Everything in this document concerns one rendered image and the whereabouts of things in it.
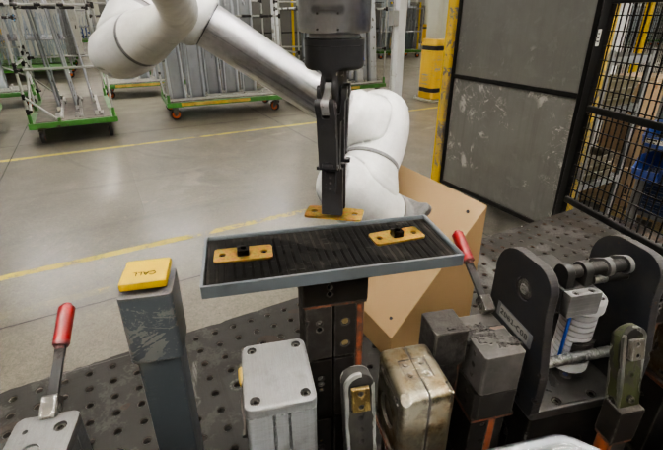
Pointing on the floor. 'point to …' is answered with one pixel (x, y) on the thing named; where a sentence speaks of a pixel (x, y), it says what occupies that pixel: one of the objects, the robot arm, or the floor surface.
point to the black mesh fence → (616, 122)
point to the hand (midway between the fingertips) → (333, 187)
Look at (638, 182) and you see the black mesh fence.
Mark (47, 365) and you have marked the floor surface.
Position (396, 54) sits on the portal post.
